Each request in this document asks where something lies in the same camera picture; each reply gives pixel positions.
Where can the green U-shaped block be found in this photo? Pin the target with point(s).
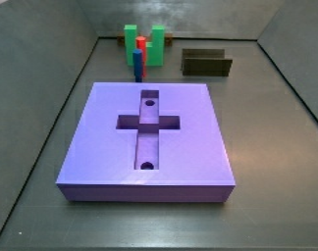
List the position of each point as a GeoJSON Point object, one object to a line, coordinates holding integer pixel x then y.
{"type": "Point", "coordinates": [155, 46]}

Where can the purple board with cross slot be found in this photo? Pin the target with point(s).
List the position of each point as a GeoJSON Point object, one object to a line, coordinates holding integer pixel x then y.
{"type": "Point", "coordinates": [147, 146]}

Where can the blue cylinder peg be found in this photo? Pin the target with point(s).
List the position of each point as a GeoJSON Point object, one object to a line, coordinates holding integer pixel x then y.
{"type": "Point", "coordinates": [139, 65]}

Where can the red cylinder peg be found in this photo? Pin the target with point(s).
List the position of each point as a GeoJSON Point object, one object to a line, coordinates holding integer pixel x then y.
{"type": "Point", "coordinates": [142, 46]}

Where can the black U-channel bracket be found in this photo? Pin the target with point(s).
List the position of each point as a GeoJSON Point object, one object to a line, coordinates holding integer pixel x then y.
{"type": "Point", "coordinates": [205, 62]}

